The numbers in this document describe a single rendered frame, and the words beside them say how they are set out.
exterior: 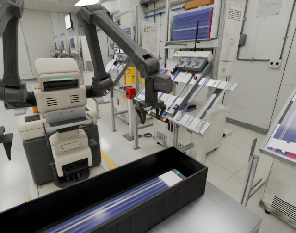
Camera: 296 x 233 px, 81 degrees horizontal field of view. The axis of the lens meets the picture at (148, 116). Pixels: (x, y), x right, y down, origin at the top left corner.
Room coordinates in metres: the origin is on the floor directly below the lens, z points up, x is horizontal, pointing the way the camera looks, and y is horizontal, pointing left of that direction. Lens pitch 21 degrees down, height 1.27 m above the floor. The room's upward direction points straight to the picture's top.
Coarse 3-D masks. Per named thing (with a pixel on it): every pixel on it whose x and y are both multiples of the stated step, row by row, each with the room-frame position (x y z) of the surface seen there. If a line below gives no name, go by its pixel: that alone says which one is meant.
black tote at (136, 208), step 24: (120, 168) 0.48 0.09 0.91; (144, 168) 0.53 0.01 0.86; (168, 168) 0.60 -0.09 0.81; (192, 168) 0.52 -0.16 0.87; (72, 192) 0.39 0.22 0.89; (96, 192) 0.43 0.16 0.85; (120, 192) 0.47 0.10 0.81; (168, 192) 0.38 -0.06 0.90; (192, 192) 0.44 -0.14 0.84; (0, 216) 0.30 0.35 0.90; (24, 216) 0.32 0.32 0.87; (48, 216) 0.35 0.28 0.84; (72, 216) 0.38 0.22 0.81; (120, 216) 0.30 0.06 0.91; (144, 216) 0.33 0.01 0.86; (168, 216) 0.38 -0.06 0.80
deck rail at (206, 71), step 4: (212, 60) 1.83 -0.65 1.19; (208, 64) 1.81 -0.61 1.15; (204, 68) 1.79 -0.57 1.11; (208, 68) 1.79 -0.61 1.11; (204, 72) 1.76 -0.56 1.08; (208, 72) 1.80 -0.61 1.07; (200, 76) 1.73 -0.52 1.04; (204, 76) 1.77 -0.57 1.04; (196, 80) 1.71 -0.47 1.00; (200, 80) 1.73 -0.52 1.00; (196, 84) 1.70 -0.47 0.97; (192, 88) 1.67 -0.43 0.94; (196, 88) 1.70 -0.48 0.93; (188, 92) 1.64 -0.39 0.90; (192, 92) 1.67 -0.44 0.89; (184, 96) 1.63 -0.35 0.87; (188, 96) 1.64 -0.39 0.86; (184, 100) 1.61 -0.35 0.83; (180, 104) 1.58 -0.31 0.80; (184, 104) 1.61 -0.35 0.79; (180, 108) 1.58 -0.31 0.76; (172, 112) 1.54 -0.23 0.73; (176, 112) 1.55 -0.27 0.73
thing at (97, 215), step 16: (160, 176) 0.51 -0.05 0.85; (176, 176) 0.51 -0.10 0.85; (128, 192) 0.43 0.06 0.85; (144, 192) 0.43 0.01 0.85; (96, 208) 0.37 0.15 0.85; (112, 208) 0.37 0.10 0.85; (128, 208) 0.37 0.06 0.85; (64, 224) 0.32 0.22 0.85; (80, 224) 0.32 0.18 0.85; (96, 224) 0.33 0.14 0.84
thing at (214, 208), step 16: (208, 192) 0.48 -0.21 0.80; (192, 208) 0.41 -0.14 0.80; (208, 208) 0.41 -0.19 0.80; (224, 208) 0.41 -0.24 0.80; (240, 208) 0.41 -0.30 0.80; (160, 224) 0.36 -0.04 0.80; (176, 224) 0.36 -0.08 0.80; (192, 224) 0.36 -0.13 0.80; (208, 224) 0.36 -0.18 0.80; (224, 224) 0.36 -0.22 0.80; (240, 224) 0.36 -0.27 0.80; (256, 224) 0.36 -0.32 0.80
